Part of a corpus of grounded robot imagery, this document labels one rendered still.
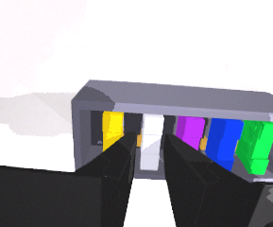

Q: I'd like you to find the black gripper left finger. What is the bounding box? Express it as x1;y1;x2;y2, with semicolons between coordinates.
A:
0;131;137;227

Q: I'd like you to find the grey fuse block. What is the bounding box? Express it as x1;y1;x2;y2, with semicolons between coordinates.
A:
71;79;273;183

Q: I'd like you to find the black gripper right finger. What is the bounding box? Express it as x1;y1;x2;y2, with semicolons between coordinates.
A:
163;134;273;227

